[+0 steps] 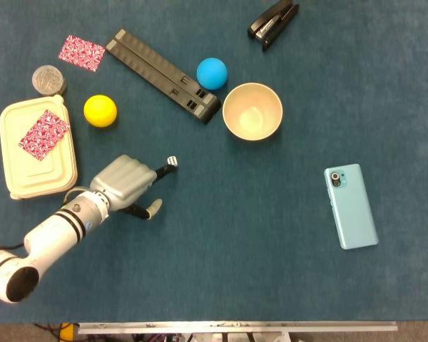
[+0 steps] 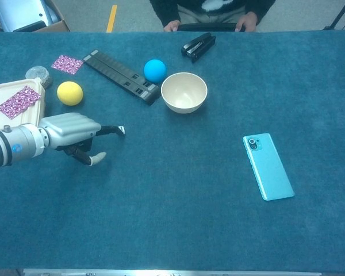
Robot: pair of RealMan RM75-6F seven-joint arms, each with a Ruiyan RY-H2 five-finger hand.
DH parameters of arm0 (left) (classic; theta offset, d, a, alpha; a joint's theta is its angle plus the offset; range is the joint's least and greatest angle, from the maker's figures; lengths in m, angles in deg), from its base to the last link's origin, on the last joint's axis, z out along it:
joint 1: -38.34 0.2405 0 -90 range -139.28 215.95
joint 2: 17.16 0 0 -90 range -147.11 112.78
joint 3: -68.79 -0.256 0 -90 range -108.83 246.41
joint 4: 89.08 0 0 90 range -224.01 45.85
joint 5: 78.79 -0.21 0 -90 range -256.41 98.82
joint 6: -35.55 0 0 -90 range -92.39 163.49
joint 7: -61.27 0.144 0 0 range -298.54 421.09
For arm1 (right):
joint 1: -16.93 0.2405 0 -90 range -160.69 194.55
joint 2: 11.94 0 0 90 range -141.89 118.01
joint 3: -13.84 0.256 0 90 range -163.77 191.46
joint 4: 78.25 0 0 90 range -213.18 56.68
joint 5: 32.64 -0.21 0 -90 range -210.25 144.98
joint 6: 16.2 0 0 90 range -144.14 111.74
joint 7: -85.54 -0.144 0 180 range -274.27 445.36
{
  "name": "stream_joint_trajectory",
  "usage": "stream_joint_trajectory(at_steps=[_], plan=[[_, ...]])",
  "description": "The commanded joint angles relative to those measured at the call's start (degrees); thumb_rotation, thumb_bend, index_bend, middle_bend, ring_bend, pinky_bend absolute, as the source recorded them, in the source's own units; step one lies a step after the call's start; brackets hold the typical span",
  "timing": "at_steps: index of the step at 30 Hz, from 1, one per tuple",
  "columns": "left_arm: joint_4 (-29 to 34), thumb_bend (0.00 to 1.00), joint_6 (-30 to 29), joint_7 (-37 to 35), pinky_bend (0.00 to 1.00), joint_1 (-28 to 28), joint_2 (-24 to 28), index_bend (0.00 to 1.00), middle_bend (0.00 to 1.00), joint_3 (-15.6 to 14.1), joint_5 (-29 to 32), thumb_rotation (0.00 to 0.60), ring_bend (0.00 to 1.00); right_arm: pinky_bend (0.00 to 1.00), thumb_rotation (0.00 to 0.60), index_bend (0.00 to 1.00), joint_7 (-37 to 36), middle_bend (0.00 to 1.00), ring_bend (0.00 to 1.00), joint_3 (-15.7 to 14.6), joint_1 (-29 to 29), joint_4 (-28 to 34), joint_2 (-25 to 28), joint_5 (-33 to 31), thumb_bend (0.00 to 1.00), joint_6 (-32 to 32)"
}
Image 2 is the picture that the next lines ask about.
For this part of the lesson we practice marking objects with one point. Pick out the person left hand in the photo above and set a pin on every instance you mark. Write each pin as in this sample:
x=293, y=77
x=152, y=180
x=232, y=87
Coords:
x=247, y=22

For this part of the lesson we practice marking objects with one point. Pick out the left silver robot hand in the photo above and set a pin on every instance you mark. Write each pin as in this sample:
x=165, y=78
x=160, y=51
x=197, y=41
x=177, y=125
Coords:
x=69, y=129

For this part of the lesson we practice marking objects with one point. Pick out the person right hand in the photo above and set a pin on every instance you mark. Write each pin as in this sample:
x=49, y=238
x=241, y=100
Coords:
x=172, y=26

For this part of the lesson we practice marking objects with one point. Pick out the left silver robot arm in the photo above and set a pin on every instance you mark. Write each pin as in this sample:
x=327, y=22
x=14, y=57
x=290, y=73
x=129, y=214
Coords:
x=14, y=145

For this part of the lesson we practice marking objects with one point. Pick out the black stapler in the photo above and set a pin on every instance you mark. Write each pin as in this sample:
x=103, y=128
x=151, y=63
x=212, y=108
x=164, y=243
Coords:
x=198, y=46

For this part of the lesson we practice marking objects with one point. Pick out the black chair back bar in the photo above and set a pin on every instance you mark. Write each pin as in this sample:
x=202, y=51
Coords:
x=207, y=27

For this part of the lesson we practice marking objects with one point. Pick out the yellow ball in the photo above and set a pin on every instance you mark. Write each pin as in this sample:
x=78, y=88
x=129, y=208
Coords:
x=69, y=93

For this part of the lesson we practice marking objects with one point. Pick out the person in black sweater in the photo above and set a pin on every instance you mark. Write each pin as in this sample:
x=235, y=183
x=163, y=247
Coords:
x=212, y=8

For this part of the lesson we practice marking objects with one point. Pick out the blue ball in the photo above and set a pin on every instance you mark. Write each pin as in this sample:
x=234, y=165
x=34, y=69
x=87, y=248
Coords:
x=154, y=70

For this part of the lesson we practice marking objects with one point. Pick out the red white patterned card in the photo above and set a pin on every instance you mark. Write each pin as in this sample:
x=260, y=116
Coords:
x=19, y=102
x=67, y=64

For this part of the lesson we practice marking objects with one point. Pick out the cream bowl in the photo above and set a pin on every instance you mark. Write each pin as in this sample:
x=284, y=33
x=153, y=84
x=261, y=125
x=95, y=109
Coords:
x=184, y=92

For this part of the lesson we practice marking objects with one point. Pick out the cream lidded food container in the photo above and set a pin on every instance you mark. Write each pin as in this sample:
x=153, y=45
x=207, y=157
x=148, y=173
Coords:
x=5, y=100

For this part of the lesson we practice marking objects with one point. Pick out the long black power strip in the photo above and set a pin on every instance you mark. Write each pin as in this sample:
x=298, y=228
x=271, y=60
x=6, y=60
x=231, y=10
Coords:
x=120, y=76

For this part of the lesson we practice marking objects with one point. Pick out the black tripod stand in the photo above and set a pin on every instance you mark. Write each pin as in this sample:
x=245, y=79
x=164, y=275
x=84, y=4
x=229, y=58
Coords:
x=340, y=15

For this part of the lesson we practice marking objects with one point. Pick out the cardboard box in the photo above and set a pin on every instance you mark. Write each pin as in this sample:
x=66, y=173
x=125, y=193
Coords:
x=54, y=26

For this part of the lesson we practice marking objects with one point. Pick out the grey device in box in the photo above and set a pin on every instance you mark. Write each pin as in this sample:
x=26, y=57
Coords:
x=23, y=13

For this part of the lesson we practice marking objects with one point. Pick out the teal felt table cloth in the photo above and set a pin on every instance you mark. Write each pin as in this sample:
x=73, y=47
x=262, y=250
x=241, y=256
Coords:
x=189, y=201

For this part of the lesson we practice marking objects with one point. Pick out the light blue smartphone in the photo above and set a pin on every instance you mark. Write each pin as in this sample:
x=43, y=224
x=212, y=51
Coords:
x=267, y=166

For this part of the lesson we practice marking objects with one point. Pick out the aluminium frame rail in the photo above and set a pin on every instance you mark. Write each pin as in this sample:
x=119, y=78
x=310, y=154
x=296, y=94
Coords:
x=172, y=272

